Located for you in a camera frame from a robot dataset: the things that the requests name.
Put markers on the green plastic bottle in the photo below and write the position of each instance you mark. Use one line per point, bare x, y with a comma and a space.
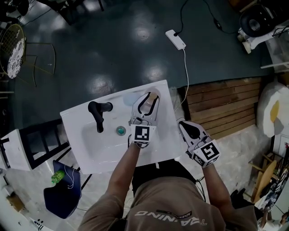
58, 177

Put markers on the small pink bottle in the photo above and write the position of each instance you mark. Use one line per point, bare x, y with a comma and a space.
150, 101

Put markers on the person's right forearm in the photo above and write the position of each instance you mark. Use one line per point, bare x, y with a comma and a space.
215, 187

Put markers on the white printed panel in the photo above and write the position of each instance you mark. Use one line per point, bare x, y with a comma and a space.
38, 224

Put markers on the long white table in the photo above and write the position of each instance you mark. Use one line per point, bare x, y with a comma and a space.
280, 59

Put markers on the person's left forearm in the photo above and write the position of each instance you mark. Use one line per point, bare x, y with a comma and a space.
123, 171

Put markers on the person's beige t-shirt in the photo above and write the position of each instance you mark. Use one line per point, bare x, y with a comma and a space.
167, 203

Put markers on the white power strip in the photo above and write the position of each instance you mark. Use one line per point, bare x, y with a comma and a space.
176, 40

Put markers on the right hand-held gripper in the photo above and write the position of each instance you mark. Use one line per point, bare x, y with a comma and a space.
207, 153

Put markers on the dark blue chair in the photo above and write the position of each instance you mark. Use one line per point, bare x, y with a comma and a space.
61, 203

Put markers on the translucent round dish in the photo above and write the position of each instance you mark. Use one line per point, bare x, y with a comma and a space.
129, 99

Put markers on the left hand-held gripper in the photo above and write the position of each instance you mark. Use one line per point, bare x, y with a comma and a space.
142, 134

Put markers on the flat cardboard piece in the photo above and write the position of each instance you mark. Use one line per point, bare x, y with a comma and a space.
15, 201

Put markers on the white-topped black cabinet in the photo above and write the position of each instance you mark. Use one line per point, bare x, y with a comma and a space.
15, 149

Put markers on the egg-shaped cushion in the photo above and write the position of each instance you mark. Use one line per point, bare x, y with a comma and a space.
268, 108

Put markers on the wooden slat platform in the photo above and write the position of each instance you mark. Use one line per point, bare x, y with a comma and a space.
225, 106

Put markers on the white sink with black faucet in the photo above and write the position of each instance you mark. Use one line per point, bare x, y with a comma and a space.
103, 151

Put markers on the person's black trousers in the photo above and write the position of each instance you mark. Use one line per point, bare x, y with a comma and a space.
167, 171

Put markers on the black faucet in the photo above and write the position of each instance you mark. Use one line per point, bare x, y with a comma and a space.
98, 112

